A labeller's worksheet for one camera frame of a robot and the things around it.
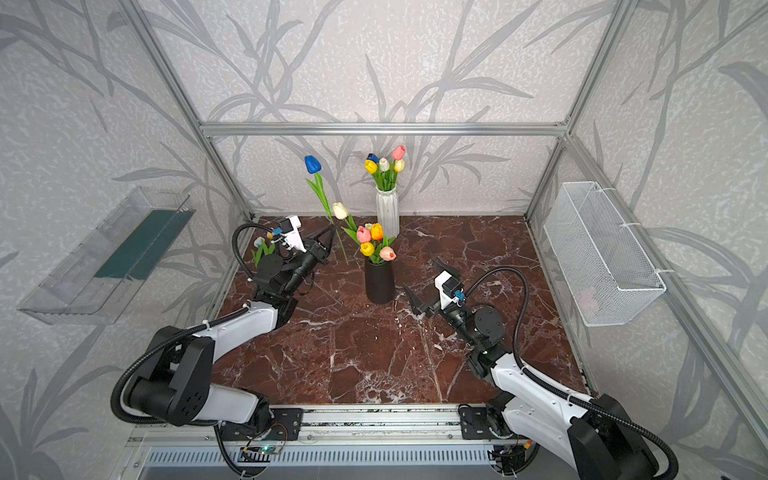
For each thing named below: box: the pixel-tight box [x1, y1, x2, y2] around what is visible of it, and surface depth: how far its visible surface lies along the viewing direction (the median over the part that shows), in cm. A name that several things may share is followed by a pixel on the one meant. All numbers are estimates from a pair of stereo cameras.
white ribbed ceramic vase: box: [375, 186, 400, 239], surface depth 103 cm
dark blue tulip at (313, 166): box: [304, 155, 349, 264], surface depth 71 cm
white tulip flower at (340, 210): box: [332, 202, 348, 220], surface depth 77 cm
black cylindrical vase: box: [365, 258, 396, 304], surface depth 95 cm
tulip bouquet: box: [356, 222, 397, 265], surface depth 75 cm
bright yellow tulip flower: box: [364, 160, 378, 175], surface depth 86 cm
